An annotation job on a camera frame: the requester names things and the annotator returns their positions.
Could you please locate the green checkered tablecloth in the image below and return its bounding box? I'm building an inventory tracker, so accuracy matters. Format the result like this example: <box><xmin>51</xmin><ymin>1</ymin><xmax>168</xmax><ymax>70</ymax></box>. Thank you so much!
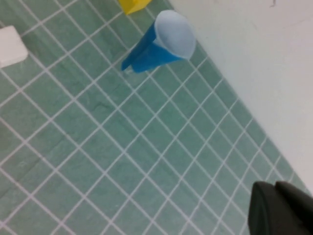
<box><xmin>0</xmin><ymin>0</ymin><xmax>313</xmax><ymax>235</ymax></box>

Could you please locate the white foam cube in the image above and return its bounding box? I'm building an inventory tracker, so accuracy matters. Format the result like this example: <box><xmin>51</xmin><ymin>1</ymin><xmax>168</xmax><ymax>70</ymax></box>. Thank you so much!
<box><xmin>0</xmin><ymin>25</ymin><xmax>29</xmax><ymax>69</ymax></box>

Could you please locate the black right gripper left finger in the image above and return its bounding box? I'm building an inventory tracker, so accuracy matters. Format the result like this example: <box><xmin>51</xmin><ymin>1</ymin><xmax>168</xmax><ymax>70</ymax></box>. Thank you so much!
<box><xmin>248</xmin><ymin>181</ymin><xmax>306</xmax><ymax>235</ymax></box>

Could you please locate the clear plastic cone stand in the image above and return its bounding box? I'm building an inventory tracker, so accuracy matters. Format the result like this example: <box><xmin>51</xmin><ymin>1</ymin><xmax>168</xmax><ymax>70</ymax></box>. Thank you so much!
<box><xmin>122</xmin><ymin>65</ymin><xmax>137</xmax><ymax>75</ymax></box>

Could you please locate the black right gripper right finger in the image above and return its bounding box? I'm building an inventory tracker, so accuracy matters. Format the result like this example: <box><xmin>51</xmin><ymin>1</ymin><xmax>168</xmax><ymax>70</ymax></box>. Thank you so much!
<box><xmin>276</xmin><ymin>180</ymin><xmax>313</xmax><ymax>235</ymax></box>

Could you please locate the yellow foam cube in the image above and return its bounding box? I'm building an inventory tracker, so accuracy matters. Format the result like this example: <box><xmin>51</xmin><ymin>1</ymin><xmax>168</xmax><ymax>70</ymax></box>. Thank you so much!
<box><xmin>118</xmin><ymin>0</ymin><xmax>152</xmax><ymax>15</ymax></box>

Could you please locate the blue paper cone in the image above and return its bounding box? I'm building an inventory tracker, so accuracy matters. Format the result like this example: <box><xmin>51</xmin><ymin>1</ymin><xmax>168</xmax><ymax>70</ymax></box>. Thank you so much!
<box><xmin>121</xmin><ymin>9</ymin><xmax>197</xmax><ymax>73</ymax></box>

